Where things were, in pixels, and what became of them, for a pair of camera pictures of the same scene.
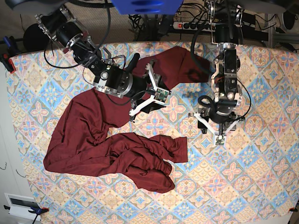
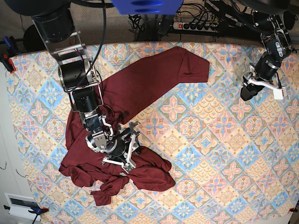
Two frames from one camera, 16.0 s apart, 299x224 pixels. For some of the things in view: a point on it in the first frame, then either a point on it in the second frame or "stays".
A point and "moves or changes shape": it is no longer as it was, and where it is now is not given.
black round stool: x=35 y=39 stays
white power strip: x=208 y=26 stays
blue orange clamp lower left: x=36 y=210 stays
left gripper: x=160 y=94 -> x=118 y=147
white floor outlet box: x=19 y=205 stays
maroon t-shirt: x=88 y=142 moves or changes shape
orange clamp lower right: x=293 y=209 stays
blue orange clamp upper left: x=6 y=59 stays
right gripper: x=219 y=130 -> x=263 y=72
